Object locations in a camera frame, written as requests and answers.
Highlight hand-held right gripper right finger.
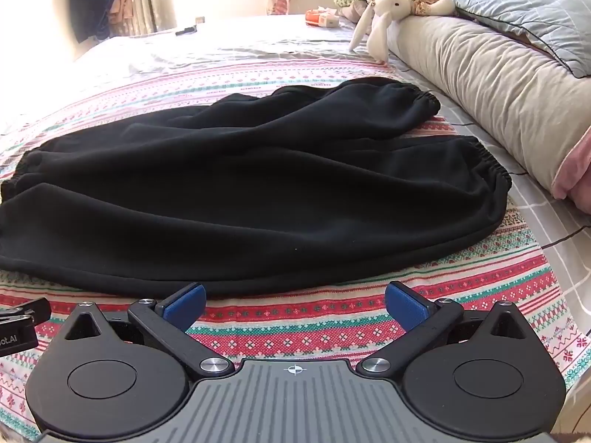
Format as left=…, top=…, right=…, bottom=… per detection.
left=355, top=281, right=527, bottom=377

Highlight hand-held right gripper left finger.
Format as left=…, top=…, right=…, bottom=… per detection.
left=62, top=281, right=234, bottom=379

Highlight beige long bolster pillow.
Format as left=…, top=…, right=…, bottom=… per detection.
left=388, top=11, right=591, bottom=201

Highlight white plush rabbit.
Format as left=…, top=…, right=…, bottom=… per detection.
left=348, top=0, right=455, bottom=63

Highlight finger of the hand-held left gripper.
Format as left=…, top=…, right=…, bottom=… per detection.
left=0, top=298, right=52, bottom=329

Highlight light blue checked pillow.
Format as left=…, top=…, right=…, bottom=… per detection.
left=438, top=0, right=591, bottom=79

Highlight orange toy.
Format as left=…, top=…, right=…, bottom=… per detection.
left=305, top=8, right=340, bottom=27

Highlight black pants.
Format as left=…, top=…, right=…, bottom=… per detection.
left=0, top=78, right=513, bottom=298

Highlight striped patterned blanket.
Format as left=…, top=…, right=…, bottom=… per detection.
left=0, top=48, right=588, bottom=443

